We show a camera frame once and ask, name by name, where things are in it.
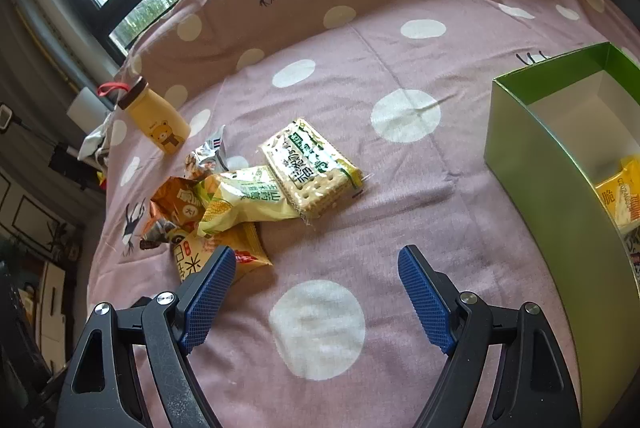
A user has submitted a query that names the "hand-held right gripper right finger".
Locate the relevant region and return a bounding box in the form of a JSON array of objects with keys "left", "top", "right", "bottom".
[{"left": 397, "top": 245, "right": 583, "bottom": 428}]

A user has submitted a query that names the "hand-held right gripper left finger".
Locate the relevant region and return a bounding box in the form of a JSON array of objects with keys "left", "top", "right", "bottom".
[{"left": 55, "top": 245, "right": 237, "bottom": 428}]

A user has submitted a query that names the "yellow rice cracker packet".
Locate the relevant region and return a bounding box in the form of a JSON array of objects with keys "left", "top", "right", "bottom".
[{"left": 177, "top": 223, "right": 273, "bottom": 286}]

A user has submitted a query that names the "orange panda snack bag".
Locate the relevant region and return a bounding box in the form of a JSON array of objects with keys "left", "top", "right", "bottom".
[{"left": 137, "top": 176, "right": 211, "bottom": 253}]

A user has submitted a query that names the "green yellow corn snack packet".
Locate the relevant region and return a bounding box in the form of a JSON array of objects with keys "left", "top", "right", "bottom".
[{"left": 196, "top": 165, "right": 301, "bottom": 239}]

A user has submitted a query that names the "green soda cracker packet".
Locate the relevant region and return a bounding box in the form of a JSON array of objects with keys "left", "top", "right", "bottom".
[{"left": 260, "top": 118, "right": 371, "bottom": 226}]

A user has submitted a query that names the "green cardboard box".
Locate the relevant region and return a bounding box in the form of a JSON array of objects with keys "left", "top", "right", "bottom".
[{"left": 482, "top": 42, "right": 640, "bottom": 303}]

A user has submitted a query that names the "white red snack packet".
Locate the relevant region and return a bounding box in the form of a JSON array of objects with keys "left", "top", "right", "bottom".
[{"left": 622, "top": 228, "right": 640, "bottom": 279}]

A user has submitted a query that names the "yellow cheese cracker packet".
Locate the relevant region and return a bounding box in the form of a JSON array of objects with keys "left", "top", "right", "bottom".
[{"left": 595, "top": 156, "right": 640, "bottom": 231}]

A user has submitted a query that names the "silver yellow nut packet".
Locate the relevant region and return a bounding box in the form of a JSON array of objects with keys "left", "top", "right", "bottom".
[{"left": 185, "top": 126, "right": 231, "bottom": 181}]

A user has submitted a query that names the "white cabinet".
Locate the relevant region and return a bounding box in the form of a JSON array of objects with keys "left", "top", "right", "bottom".
[{"left": 25, "top": 258, "right": 68, "bottom": 374}]

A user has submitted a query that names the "potted plant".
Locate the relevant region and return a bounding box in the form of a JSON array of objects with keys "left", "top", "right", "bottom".
[{"left": 47, "top": 223, "right": 83, "bottom": 261}]

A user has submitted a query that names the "yellow bear print bottle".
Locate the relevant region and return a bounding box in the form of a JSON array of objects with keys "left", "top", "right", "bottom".
[{"left": 96, "top": 76, "right": 192, "bottom": 156}]

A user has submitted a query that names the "white crumpled cloth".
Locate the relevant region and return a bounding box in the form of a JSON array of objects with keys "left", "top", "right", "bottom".
[{"left": 77, "top": 110, "right": 121, "bottom": 169}]

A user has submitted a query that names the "black upright vacuum cleaner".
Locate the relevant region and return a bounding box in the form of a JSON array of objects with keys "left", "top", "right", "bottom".
[{"left": 0, "top": 104, "right": 96, "bottom": 189}]

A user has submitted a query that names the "white cylinder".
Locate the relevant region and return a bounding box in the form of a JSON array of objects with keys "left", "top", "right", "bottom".
[{"left": 67, "top": 86, "right": 113, "bottom": 133}]

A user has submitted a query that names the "pink dotted bed sheet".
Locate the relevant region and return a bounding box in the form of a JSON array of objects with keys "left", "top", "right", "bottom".
[{"left": 87, "top": 0, "right": 640, "bottom": 428}]

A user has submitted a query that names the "grey curtain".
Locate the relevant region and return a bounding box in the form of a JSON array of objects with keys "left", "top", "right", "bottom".
[{"left": 10, "top": 0, "right": 121, "bottom": 93}]

